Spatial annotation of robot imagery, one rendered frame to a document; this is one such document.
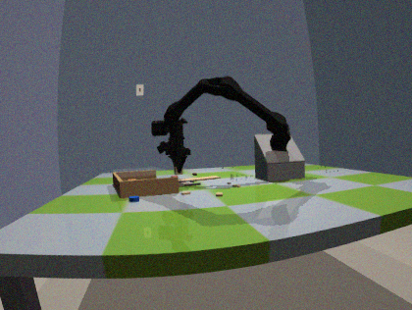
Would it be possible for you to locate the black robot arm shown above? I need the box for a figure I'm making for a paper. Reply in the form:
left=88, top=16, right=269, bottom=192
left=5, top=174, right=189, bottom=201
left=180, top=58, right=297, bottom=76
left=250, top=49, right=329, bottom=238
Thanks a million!
left=151, top=77, right=291, bottom=154

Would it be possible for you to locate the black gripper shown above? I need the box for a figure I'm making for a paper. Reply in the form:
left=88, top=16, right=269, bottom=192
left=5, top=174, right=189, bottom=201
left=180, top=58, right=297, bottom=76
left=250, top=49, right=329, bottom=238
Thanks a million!
left=165, top=134, right=190, bottom=174

